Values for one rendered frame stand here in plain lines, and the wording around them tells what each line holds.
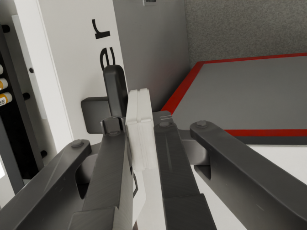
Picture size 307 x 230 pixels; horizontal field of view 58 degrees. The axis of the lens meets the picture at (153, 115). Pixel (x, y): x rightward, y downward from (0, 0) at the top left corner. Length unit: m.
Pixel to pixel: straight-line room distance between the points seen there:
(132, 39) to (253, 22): 0.64
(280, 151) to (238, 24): 0.77
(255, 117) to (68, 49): 0.35
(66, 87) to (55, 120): 0.02
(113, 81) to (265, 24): 0.93
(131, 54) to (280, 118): 0.27
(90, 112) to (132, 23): 0.34
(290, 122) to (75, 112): 0.34
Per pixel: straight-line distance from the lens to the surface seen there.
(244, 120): 0.47
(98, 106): 0.21
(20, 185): 0.28
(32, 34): 0.20
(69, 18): 0.22
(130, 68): 0.50
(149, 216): 0.46
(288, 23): 1.10
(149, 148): 0.15
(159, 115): 0.17
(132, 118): 0.15
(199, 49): 1.10
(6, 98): 0.31
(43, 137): 0.36
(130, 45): 0.50
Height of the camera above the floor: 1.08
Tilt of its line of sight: 62 degrees down
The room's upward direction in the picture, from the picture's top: 142 degrees counter-clockwise
